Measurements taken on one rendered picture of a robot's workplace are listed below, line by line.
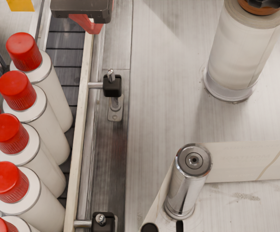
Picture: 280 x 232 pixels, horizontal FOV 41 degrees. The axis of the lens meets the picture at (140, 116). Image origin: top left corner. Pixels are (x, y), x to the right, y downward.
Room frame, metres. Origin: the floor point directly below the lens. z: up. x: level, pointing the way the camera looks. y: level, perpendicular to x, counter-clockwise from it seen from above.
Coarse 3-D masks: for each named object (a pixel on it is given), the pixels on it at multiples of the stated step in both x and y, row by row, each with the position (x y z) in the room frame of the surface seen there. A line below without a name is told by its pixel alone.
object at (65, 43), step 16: (64, 32) 0.45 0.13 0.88; (80, 32) 0.45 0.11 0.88; (48, 48) 0.41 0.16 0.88; (64, 48) 0.41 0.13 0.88; (80, 48) 0.41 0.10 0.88; (64, 64) 0.38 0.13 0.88; (80, 64) 0.38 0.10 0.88; (64, 80) 0.35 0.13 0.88; (80, 176) 0.18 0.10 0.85; (64, 192) 0.15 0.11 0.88
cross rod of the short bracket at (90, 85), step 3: (87, 84) 0.32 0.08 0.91; (90, 84) 0.32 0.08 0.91; (93, 84) 0.32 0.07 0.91; (96, 84) 0.32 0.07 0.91; (99, 84) 0.32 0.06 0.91; (102, 84) 0.32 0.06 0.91; (90, 87) 0.31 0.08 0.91; (93, 87) 0.31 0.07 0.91; (96, 87) 0.31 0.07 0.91; (99, 87) 0.31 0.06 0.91
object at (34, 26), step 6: (36, 0) 0.45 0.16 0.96; (42, 0) 0.45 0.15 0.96; (36, 6) 0.44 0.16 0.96; (42, 6) 0.44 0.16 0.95; (36, 12) 0.42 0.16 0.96; (36, 18) 0.41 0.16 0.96; (30, 24) 0.40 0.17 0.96; (36, 24) 0.40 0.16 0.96; (30, 30) 0.39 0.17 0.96; (36, 30) 0.39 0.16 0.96; (36, 36) 0.38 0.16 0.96; (36, 42) 0.37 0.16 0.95; (0, 216) 0.10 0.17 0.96
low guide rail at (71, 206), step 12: (84, 48) 0.38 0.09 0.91; (84, 60) 0.36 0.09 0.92; (84, 72) 0.34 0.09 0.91; (84, 84) 0.31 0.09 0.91; (84, 96) 0.29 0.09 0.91; (84, 108) 0.27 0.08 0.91; (84, 120) 0.26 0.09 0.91; (72, 156) 0.19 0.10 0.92; (72, 168) 0.17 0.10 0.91; (72, 180) 0.16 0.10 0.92; (72, 192) 0.14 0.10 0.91; (72, 204) 0.12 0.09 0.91; (72, 216) 0.11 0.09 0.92; (72, 228) 0.09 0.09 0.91
